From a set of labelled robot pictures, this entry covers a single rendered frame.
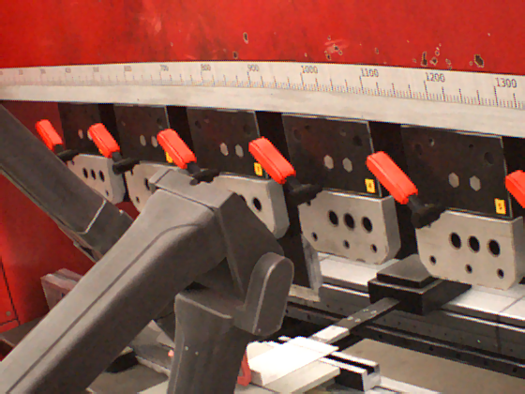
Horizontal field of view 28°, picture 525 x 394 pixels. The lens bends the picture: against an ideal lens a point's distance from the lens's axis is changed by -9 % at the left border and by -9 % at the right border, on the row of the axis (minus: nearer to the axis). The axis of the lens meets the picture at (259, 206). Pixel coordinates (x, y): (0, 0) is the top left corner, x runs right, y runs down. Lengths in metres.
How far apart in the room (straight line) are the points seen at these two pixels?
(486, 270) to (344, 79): 0.26
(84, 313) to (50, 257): 1.40
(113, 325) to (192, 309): 0.14
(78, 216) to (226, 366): 0.35
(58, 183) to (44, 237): 0.98
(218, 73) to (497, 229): 0.46
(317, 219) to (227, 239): 0.42
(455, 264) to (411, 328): 0.55
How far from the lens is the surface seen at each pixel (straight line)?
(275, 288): 0.95
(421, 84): 1.12
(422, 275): 1.59
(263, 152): 1.29
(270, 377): 1.44
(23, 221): 2.20
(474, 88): 1.06
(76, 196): 1.26
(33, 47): 1.86
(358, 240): 1.26
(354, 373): 1.42
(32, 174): 1.24
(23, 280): 2.22
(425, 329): 1.67
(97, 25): 1.64
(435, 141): 1.12
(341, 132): 1.23
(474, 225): 1.12
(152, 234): 0.88
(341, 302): 1.80
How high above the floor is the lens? 1.60
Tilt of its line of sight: 16 degrees down
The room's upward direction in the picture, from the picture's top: 12 degrees counter-clockwise
